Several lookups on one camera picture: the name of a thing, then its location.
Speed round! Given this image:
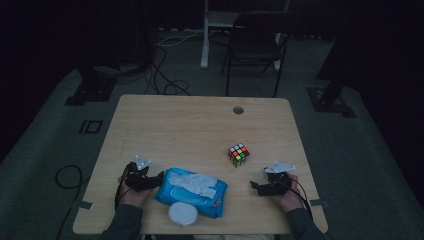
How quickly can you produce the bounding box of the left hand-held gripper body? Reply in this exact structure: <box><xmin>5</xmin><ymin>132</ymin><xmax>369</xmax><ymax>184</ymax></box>
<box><xmin>124</xmin><ymin>154</ymin><xmax>152</xmax><ymax>194</ymax></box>

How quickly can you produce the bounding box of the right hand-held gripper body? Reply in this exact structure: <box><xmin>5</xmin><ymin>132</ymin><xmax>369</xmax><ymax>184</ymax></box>
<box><xmin>263</xmin><ymin>160</ymin><xmax>297</xmax><ymax>196</ymax></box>

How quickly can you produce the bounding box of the blue wet wipes pack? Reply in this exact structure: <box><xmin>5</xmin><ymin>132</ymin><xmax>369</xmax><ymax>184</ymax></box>
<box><xmin>153</xmin><ymin>167</ymin><xmax>229</xmax><ymax>219</ymax></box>

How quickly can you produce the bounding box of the multicoloured puzzle cube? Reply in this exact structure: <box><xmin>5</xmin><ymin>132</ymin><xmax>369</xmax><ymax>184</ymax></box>
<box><xmin>227</xmin><ymin>143</ymin><xmax>251</xmax><ymax>168</ymax></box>

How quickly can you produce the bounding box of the white round lid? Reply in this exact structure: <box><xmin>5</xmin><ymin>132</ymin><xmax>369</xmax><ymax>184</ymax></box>
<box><xmin>167</xmin><ymin>201</ymin><xmax>199</xmax><ymax>228</ymax></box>

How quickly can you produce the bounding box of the person's left hand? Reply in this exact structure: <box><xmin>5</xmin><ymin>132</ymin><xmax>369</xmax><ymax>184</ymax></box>
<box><xmin>118</xmin><ymin>177</ymin><xmax>153</xmax><ymax>209</ymax></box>

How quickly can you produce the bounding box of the person's right hand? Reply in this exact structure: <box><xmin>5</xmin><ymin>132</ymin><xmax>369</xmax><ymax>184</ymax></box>
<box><xmin>273</xmin><ymin>173</ymin><xmax>306</xmax><ymax>213</ymax></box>

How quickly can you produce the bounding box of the black stand with base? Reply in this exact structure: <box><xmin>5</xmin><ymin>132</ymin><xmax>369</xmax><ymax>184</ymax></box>
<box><xmin>306</xmin><ymin>31</ymin><xmax>357</xmax><ymax>118</ymax></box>
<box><xmin>64</xmin><ymin>65</ymin><xmax>118</xmax><ymax>107</ymax></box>

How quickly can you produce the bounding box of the black folding chair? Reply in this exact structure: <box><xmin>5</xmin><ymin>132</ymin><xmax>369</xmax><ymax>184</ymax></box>
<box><xmin>220</xmin><ymin>11</ymin><xmax>292</xmax><ymax>98</ymax></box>

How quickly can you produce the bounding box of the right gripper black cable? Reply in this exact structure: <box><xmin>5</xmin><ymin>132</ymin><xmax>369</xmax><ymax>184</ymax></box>
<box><xmin>283</xmin><ymin>175</ymin><xmax>314</xmax><ymax>221</ymax></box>

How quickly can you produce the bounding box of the black looped floor cable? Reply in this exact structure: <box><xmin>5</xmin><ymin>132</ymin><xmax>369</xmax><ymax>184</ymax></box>
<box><xmin>54</xmin><ymin>164</ymin><xmax>92</xmax><ymax>240</ymax></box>

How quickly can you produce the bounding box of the black floor cables bundle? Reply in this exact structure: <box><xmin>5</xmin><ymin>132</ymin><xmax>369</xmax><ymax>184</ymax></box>
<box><xmin>143</xmin><ymin>44</ymin><xmax>193</xmax><ymax>98</ymax></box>

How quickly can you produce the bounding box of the white floor cable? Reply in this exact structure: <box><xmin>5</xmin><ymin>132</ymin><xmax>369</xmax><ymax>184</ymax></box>
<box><xmin>155</xmin><ymin>28</ymin><xmax>206</xmax><ymax>48</ymax></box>

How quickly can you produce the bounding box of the white desk frame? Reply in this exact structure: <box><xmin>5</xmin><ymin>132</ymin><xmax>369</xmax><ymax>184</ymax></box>
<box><xmin>199</xmin><ymin>0</ymin><xmax>291</xmax><ymax>72</ymax></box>

